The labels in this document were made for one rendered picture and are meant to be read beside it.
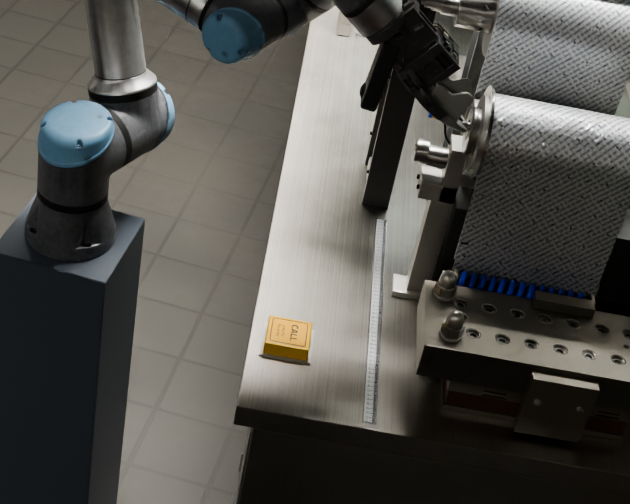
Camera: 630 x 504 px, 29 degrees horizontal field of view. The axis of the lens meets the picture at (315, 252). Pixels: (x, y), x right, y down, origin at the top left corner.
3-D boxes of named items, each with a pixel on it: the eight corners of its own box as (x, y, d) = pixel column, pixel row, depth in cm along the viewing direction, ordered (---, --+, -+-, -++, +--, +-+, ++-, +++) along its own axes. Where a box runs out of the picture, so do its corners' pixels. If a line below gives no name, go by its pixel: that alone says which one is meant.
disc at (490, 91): (464, 178, 192) (482, 86, 190) (467, 179, 192) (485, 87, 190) (478, 181, 177) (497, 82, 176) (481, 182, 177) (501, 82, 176)
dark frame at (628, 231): (428, 278, 211) (455, 184, 199) (611, 311, 212) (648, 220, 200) (428, 304, 205) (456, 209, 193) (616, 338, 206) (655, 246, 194)
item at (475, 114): (466, 113, 188) (475, 100, 181) (479, 115, 188) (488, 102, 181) (459, 159, 187) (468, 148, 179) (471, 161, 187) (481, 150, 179)
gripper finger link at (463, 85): (490, 108, 180) (453, 67, 176) (458, 129, 183) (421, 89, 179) (489, 98, 183) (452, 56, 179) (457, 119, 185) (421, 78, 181)
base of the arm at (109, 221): (10, 247, 198) (10, 198, 193) (46, 199, 211) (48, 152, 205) (96, 270, 197) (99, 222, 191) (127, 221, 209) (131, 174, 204)
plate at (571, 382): (512, 422, 183) (532, 369, 177) (576, 433, 184) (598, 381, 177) (513, 434, 181) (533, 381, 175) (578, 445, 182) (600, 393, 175)
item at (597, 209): (453, 257, 191) (482, 160, 180) (597, 283, 192) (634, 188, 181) (453, 259, 190) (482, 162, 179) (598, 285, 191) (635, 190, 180)
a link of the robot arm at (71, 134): (20, 186, 196) (21, 115, 188) (74, 154, 206) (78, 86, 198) (77, 216, 192) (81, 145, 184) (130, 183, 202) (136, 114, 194)
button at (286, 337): (267, 325, 193) (269, 314, 192) (310, 333, 194) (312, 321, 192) (262, 353, 188) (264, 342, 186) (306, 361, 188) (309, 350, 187)
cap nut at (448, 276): (432, 284, 188) (438, 262, 185) (455, 289, 188) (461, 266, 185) (432, 299, 185) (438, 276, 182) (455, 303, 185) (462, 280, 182)
